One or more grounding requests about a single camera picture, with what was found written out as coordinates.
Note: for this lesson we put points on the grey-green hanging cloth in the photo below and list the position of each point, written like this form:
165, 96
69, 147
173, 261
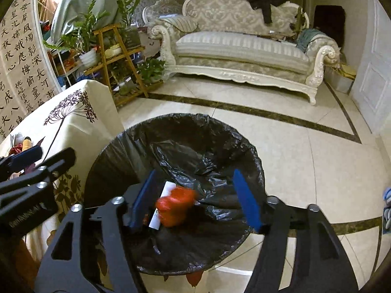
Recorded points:
70, 6

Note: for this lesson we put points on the orange packet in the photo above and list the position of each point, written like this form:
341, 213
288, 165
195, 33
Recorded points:
27, 145

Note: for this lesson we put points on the white paper card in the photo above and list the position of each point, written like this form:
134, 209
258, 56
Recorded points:
167, 189

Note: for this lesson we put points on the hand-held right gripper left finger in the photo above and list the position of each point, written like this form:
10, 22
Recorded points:
141, 203

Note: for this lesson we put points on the grey storage box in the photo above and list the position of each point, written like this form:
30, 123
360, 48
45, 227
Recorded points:
336, 81

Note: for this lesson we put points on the large green potted plant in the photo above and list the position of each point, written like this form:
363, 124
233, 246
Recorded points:
79, 33

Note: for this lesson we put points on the trash bin with black bag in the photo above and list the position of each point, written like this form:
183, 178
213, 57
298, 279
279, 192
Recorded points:
198, 146

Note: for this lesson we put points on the cream floral tablecloth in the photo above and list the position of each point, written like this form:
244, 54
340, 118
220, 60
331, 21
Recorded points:
76, 119

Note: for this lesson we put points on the tall green plant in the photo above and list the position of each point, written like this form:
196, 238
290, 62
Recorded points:
126, 3

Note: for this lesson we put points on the white panelled door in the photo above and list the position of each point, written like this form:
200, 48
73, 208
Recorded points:
372, 82

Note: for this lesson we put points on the white plant pot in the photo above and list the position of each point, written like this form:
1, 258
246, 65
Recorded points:
88, 58

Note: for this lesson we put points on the ornate white sofa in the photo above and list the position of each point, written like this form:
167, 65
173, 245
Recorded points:
238, 48

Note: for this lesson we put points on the yellow planter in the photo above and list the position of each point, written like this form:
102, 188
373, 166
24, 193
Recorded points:
115, 49

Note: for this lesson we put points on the calligraphy folding screen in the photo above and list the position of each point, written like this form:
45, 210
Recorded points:
24, 52

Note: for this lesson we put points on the small leafy green plant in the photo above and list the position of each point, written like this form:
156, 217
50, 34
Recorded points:
151, 70

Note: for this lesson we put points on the red wrapper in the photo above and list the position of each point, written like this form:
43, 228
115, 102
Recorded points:
175, 206

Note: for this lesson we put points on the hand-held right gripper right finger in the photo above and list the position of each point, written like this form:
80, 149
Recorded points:
248, 203

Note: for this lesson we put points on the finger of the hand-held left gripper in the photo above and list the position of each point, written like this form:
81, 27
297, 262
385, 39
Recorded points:
26, 156
58, 160

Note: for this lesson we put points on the teal knitted blanket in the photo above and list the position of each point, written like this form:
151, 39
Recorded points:
308, 36

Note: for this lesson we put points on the wooden plant stand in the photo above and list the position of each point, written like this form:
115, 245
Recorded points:
135, 70

